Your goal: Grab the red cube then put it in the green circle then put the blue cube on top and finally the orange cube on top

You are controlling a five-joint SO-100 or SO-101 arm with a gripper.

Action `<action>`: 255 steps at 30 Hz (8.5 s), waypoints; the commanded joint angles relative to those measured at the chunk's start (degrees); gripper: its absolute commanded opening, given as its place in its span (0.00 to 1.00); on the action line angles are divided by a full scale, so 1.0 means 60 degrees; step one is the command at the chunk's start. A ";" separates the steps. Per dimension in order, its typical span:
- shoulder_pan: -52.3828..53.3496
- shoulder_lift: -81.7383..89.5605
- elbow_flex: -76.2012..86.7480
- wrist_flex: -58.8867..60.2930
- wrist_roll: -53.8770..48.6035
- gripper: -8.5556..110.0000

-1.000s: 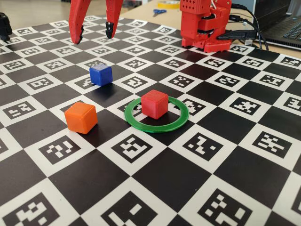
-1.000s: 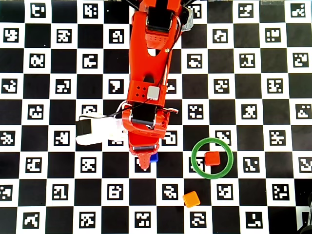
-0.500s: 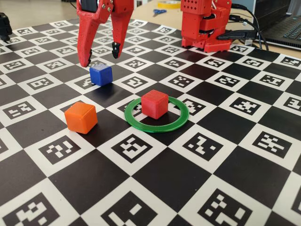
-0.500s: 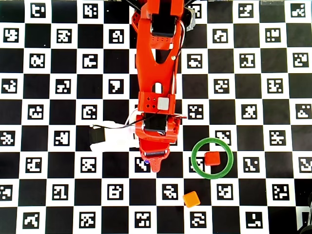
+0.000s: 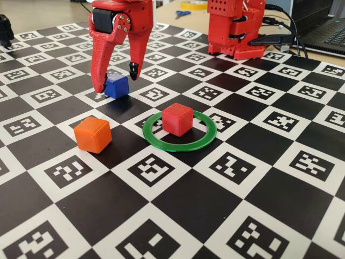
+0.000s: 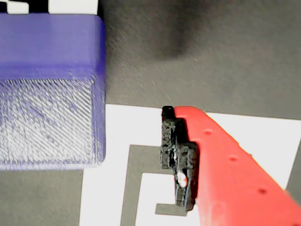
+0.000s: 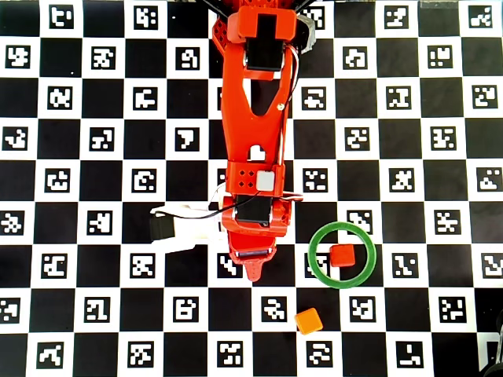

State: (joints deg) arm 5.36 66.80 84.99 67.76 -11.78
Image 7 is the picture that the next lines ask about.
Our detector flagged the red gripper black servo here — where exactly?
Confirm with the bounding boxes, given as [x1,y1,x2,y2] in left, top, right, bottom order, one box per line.
[219,194,292,284]

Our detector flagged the orange plastic cube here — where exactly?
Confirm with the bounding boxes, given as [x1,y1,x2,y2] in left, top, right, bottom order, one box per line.
[294,308,325,335]

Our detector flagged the red plastic cube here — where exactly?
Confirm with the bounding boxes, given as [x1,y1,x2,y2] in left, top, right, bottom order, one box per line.
[329,243,357,269]

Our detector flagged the red perforated robot base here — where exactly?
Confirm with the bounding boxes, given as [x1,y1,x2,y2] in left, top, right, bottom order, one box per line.
[211,15,231,60]

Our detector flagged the black white checkerboard marker mat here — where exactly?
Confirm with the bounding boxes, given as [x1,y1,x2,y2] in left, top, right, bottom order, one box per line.
[0,0,503,377]

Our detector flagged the green flat plastic ring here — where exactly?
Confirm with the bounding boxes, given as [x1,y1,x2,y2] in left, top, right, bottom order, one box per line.
[308,221,377,291]

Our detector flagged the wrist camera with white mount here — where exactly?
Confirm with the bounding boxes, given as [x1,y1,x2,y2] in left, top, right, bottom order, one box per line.
[149,203,231,254]

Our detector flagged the thin black camera cable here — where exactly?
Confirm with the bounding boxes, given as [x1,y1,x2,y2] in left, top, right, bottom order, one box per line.
[155,190,263,221]

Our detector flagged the white red servo wires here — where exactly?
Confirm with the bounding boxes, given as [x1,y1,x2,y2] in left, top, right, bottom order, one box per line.
[274,42,306,203]

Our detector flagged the grey duct tape patch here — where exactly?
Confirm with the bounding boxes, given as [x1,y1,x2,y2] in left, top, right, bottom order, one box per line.
[296,14,318,54]

